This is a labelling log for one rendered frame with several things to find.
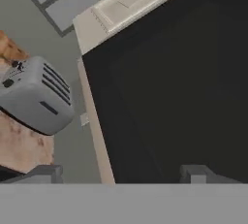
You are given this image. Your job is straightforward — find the beige cupboard door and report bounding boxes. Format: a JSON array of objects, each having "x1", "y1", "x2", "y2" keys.
[{"x1": 72, "y1": 0, "x2": 207, "y2": 56}]

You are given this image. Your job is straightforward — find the black appliance front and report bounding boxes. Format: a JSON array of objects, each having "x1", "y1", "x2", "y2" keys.
[{"x1": 80, "y1": 0, "x2": 248, "y2": 184}]

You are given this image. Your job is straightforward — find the beige wall socket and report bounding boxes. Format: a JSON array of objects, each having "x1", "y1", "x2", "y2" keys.
[{"x1": 79, "y1": 112, "x2": 91, "y2": 127}]

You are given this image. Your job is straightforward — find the grey toaster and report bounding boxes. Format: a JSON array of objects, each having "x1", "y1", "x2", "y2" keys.
[{"x1": 0, "y1": 55, "x2": 76, "y2": 137}]

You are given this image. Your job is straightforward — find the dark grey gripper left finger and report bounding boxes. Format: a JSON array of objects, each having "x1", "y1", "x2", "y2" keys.
[{"x1": 0, "y1": 164, "x2": 64, "y2": 184}]

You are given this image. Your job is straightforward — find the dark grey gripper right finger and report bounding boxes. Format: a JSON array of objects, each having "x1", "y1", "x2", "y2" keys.
[{"x1": 178, "y1": 164, "x2": 247, "y2": 184}]

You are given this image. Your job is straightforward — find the beige cabinet side panel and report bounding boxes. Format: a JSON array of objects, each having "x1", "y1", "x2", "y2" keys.
[{"x1": 77, "y1": 56, "x2": 116, "y2": 185}]

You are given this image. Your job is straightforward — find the orange brown food item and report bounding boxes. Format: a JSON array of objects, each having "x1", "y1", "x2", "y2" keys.
[{"x1": 0, "y1": 29, "x2": 31, "y2": 65}]

